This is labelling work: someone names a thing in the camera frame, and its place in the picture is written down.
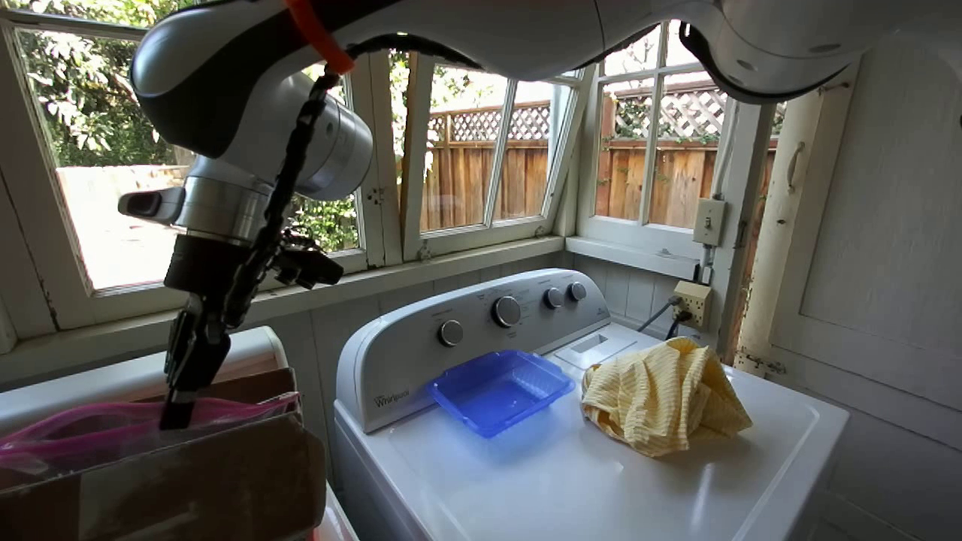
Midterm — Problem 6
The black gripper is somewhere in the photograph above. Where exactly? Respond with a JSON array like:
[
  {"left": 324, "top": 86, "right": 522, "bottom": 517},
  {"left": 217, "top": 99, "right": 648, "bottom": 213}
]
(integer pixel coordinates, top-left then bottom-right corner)
[{"left": 161, "top": 234, "right": 342, "bottom": 430}]

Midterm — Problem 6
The clear plastic zip bag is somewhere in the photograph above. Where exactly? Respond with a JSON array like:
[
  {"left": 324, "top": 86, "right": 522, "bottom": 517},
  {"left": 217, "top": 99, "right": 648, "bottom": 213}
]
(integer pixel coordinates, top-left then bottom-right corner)
[{"left": 0, "top": 390, "right": 299, "bottom": 475}]

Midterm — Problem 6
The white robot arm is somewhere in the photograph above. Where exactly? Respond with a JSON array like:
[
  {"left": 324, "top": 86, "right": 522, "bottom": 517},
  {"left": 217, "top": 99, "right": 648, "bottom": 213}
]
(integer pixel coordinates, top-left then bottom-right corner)
[{"left": 121, "top": 0, "right": 959, "bottom": 346}]

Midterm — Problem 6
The open brown cardboard box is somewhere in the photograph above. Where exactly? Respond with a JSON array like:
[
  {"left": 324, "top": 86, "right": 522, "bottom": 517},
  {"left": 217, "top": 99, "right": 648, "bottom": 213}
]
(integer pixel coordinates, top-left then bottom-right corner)
[{"left": 0, "top": 368, "right": 332, "bottom": 541}]

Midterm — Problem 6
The white washing machine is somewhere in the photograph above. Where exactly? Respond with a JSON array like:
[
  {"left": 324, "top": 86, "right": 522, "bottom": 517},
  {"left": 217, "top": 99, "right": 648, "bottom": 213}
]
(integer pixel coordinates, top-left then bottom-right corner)
[{"left": 335, "top": 268, "right": 849, "bottom": 541}]

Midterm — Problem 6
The blue plastic tray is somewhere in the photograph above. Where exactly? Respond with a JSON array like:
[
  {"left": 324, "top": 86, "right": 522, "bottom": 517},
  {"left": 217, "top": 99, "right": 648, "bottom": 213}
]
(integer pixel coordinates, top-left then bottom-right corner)
[{"left": 431, "top": 350, "right": 570, "bottom": 438}]

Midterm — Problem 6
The yellow waffle cloth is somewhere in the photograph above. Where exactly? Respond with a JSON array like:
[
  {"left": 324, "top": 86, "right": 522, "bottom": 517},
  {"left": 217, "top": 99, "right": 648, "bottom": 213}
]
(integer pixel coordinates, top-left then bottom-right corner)
[{"left": 581, "top": 337, "right": 752, "bottom": 459}]

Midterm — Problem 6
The black braided cable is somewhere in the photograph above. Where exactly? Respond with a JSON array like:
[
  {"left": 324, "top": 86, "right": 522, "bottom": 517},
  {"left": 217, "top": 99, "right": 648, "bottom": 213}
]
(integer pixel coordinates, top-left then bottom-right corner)
[{"left": 222, "top": 34, "right": 425, "bottom": 333}]

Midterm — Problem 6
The beige wall plug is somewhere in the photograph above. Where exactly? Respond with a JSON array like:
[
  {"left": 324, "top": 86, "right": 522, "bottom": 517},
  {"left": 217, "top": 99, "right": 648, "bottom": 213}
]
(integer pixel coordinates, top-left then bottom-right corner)
[{"left": 674, "top": 280, "right": 714, "bottom": 328}]

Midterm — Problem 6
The white wall switch box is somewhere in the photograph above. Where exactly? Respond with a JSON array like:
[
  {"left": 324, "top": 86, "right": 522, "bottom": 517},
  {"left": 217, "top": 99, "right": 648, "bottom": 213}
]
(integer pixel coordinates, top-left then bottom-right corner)
[{"left": 696, "top": 200, "right": 727, "bottom": 248}]

